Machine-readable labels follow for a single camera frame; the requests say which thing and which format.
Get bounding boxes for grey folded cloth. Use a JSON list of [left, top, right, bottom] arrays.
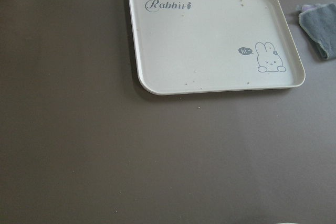
[[298, 3, 335, 60]]

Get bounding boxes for cream rabbit tray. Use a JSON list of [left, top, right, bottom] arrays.
[[129, 0, 306, 95]]

